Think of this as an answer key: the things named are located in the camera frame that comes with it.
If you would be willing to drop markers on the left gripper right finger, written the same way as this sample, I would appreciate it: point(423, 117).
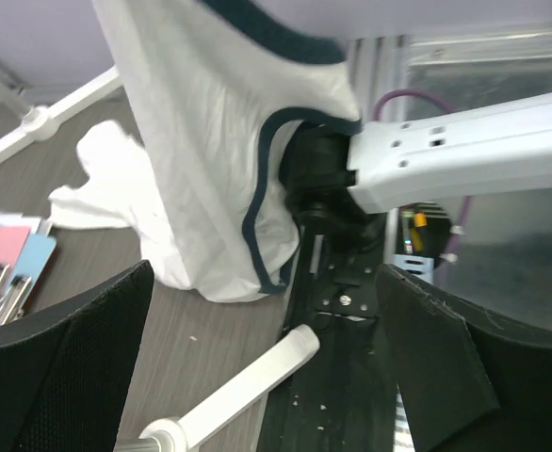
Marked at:
point(470, 379)

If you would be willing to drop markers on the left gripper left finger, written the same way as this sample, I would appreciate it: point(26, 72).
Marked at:
point(65, 371)

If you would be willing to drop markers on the white navy tank top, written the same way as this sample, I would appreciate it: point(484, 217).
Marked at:
point(218, 90)

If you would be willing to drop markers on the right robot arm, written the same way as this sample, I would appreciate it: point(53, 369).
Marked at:
point(342, 185)

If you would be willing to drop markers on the light blue folder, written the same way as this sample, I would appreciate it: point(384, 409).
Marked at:
point(35, 255)

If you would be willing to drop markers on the silver clothes rack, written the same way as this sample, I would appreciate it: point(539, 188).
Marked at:
point(187, 386)

